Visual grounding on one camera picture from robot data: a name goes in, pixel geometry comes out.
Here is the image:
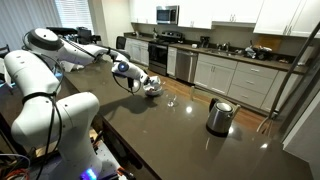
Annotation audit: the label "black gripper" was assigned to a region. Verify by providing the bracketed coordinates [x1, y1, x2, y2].
[141, 75, 152, 89]

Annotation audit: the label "white ceramic mug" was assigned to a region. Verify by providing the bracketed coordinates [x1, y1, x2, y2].
[145, 75, 163, 93]

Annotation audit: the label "white ceramic bowl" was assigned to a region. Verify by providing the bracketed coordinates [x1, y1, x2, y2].
[143, 85, 164, 98]

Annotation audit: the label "white two-door base cabinet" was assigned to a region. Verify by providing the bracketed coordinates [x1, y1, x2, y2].
[260, 70, 301, 113]

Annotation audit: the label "black kitchen stove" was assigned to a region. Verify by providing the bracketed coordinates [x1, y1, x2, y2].
[148, 30, 185, 77]

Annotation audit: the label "narrow white base cabinet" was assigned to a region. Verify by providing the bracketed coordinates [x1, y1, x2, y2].
[166, 46, 178, 78]

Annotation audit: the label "stainless steel dishwasher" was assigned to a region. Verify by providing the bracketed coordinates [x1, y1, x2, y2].
[175, 49, 199, 84]

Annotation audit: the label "black office chair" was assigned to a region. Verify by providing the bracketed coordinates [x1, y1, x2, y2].
[115, 35, 128, 51]

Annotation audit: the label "white sink base cabinet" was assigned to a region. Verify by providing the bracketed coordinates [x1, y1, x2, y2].
[193, 53, 238, 96]

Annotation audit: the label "stainless steel microwave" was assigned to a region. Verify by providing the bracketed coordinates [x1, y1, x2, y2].
[155, 5, 180, 26]

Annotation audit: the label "black coffee maker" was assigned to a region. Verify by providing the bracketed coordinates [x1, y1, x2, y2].
[199, 35, 211, 49]

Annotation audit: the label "white fabric covered furniture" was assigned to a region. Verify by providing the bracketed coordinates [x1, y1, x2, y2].
[59, 60, 86, 73]

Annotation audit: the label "steel pot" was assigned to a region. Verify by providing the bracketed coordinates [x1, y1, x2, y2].
[205, 97, 235, 138]

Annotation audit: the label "metal sink faucet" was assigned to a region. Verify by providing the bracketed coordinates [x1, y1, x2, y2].
[220, 41, 232, 53]

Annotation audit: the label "tan wooden chair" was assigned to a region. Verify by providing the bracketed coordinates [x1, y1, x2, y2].
[188, 83, 242, 120]

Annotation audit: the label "white window blind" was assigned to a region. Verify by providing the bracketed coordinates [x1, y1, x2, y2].
[54, 0, 95, 34]

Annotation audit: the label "white drawer base cabinet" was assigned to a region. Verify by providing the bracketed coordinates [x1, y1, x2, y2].
[227, 61, 280, 109]

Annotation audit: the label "dish pile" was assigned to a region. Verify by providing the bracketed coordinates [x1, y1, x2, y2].
[244, 44, 273, 62]

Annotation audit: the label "wooden cutting board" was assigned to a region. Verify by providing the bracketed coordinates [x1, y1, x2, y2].
[258, 34, 282, 52]

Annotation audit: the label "stainless steel refrigerator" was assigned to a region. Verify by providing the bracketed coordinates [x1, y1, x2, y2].
[266, 19, 320, 180]

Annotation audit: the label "white paper towel roll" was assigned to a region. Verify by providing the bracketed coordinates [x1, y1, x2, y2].
[297, 44, 315, 66]

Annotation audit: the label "white wall cabinets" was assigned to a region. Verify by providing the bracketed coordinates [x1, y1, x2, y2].
[253, 0, 320, 39]
[129, 0, 265, 30]

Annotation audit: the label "white perforated base plate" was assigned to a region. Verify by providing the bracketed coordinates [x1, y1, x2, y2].
[89, 141, 122, 180]

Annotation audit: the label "black stereo camera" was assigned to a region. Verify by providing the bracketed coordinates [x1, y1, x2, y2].
[45, 26, 79, 36]

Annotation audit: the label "orange cable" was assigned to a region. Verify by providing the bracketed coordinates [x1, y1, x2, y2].
[2, 168, 32, 180]

